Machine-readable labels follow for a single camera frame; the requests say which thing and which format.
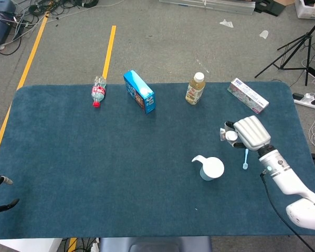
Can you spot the crumpled white paper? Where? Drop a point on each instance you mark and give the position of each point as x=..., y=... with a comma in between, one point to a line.
x=264, y=34
x=227, y=23

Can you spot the white toothpaste tube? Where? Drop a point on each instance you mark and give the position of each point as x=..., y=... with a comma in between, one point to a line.
x=230, y=135

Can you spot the black foam tray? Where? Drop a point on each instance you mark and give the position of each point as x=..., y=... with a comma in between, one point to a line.
x=269, y=8

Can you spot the clear bottle red cap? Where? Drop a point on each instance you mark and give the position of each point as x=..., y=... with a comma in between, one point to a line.
x=98, y=92

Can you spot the yellow floor tape strip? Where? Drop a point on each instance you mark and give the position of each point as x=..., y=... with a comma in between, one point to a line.
x=109, y=52
x=31, y=57

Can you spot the blue table mat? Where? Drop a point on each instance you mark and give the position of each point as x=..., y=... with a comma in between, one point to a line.
x=94, y=157

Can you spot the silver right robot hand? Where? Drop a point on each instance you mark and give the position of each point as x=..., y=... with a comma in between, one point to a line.
x=252, y=131

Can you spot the blue cookie box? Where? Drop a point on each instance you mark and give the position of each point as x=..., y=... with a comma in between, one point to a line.
x=140, y=89

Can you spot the light blue toothbrush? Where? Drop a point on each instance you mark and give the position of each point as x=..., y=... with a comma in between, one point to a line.
x=245, y=163

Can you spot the white power strip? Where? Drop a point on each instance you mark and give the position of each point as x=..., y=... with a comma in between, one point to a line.
x=307, y=101

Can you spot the yellow tea bottle white cap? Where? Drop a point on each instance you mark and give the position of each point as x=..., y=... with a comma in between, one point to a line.
x=195, y=92

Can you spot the white box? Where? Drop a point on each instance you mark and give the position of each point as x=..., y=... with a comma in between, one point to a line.
x=29, y=245

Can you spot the white plastic crate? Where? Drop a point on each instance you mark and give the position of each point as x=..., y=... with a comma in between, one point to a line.
x=308, y=10

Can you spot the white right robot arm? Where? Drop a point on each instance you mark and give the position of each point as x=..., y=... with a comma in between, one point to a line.
x=286, y=181

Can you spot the black tripod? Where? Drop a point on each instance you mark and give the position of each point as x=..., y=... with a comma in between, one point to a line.
x=308, y=52

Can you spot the long floral carton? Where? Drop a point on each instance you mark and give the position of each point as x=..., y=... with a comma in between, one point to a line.
x=248, y=95

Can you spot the brown cardboard box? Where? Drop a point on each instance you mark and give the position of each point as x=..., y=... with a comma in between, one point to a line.
x=283, y=2

